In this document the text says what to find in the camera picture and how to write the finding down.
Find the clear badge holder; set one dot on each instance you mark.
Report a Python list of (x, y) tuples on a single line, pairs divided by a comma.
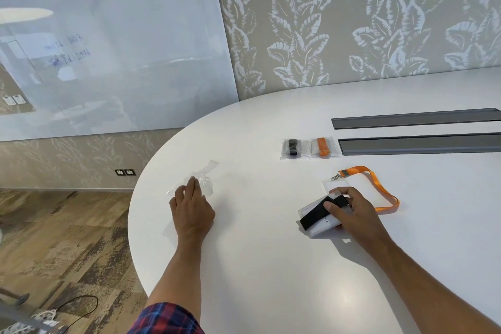
[(332, 185)]

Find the person's left thumb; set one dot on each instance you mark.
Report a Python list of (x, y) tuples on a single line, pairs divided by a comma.
[(210, 209)]

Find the person's left little finger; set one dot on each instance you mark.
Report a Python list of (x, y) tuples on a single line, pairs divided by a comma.
[(172, 203)]

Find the person's left forearm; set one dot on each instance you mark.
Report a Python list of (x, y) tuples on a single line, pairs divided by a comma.
[(181, 271)]

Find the plaid shirt sleeve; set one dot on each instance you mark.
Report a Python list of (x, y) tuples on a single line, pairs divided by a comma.
[(166, 320)]

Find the person's left middle finger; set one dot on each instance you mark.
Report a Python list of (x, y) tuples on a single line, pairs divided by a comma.
[(191, 188)]

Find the person's right thumb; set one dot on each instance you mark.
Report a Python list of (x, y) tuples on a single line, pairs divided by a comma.
[(332, 207)]

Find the person's right hand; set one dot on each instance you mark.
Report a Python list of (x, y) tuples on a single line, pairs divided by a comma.
[(360, 218)]

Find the person's right forearm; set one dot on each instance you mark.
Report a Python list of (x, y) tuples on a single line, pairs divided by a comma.
[(422, 286)]

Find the clear plastic wrapper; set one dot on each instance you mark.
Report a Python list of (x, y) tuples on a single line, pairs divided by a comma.
[(206, 179)]

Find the black wall socket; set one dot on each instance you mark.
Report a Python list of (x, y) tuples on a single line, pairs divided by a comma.
[(125, 172)]

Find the person's left hand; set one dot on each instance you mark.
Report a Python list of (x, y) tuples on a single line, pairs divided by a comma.
[(192, 215)]

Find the glass whiteboard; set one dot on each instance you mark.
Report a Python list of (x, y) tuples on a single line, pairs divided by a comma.
[(117, 52)]

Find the clear packet with white card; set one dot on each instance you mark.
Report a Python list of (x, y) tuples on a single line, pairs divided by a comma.
[(323, 226)]

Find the black furniture base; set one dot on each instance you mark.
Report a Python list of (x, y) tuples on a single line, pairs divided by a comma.
[(18, 299)]

